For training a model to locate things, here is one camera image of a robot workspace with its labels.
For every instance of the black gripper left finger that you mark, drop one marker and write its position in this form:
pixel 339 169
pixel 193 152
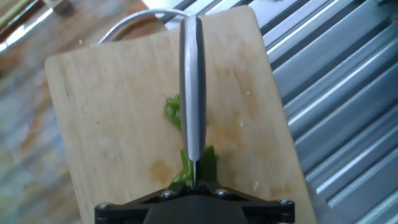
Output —
pixel 172 191

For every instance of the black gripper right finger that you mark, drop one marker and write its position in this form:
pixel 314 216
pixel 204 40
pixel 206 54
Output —
pixel 221 191

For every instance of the green chili pepper piece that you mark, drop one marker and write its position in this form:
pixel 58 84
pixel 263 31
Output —
pixel 172 112

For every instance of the steel kitchen knife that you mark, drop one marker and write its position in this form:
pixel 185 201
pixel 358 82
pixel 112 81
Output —
pixel 192 87

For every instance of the bamboo cutting board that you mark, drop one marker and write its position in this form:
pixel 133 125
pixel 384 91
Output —
pixel 118 109

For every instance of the wooden dish rack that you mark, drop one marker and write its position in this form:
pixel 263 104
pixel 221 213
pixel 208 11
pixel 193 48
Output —
pixel 62 4

